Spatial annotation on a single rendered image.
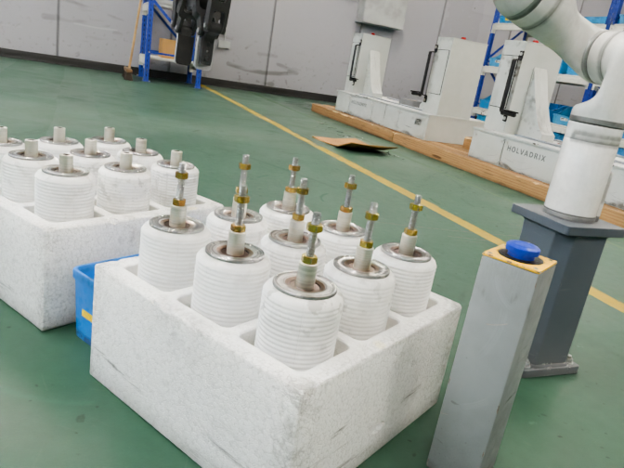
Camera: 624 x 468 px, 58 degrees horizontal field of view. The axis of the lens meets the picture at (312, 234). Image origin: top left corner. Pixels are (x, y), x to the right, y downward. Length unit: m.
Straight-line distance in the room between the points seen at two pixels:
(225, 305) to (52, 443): 0.28
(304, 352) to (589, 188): 0.65
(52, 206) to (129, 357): 0.33
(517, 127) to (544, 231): 2.58
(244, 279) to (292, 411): 0.17
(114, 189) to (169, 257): 0.34
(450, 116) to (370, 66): 1.37
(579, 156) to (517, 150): 2.31
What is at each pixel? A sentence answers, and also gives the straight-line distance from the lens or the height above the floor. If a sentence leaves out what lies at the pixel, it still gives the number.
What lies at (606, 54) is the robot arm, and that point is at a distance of 1.09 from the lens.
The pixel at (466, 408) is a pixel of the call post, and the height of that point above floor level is 0.11.
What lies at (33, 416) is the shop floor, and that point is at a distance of 0.85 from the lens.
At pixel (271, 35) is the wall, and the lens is 7.37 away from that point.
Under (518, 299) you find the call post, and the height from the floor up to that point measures 0.27.
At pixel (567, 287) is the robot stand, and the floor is 0.18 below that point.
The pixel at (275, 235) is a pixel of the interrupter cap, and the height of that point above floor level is 0.25.
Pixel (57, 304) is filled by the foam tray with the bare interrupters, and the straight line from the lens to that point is 1.03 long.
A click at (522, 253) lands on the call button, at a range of 0.70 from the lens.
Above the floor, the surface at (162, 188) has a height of 0.21.
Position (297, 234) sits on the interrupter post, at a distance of 0.79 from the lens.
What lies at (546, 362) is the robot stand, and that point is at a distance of 1.19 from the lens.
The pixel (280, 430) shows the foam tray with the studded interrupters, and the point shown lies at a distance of 0.63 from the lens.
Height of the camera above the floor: 0.50
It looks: 17 degrees down
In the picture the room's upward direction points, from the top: 10 degrees clockwise
